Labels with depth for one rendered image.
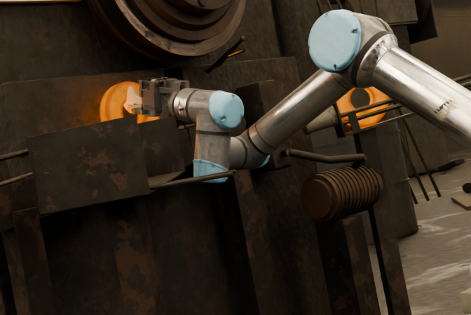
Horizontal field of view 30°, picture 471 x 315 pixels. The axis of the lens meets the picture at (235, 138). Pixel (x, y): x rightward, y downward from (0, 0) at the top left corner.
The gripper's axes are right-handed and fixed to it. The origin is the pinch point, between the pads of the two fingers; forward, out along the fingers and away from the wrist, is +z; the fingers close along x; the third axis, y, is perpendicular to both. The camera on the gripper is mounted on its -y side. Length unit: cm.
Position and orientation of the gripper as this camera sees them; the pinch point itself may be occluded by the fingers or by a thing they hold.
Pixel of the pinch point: (128, 106)
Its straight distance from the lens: 209.0
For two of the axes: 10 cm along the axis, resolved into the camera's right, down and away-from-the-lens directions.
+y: -0.2, -9.8, -1.7
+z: -7.1, -1.1, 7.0
